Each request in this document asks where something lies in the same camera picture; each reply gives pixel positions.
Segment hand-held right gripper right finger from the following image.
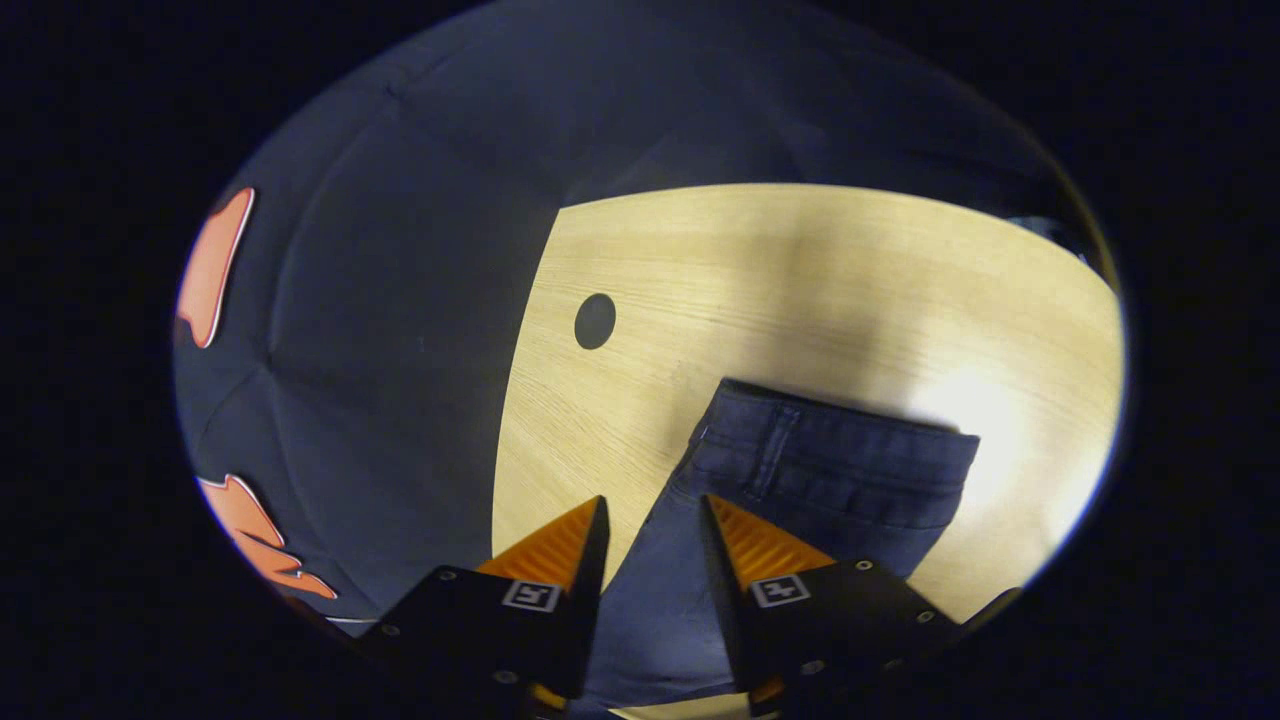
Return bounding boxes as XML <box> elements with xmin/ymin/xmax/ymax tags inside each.
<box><xmin>699</xmin><ymin>492</ymin><xmax>963</xmax><ymax>717</ymax></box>

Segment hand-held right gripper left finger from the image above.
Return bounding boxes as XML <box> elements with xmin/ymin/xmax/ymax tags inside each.
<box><xmin>364</xmin><ymin>494</ymin><xmax>612</xmax><ymax>717</ymax></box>

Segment dark grey jeans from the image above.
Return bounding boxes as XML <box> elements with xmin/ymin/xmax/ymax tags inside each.
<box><xmin>584</xmin><ymin>377</ymin><xmax>982</xmax><ymax>713</ymax></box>

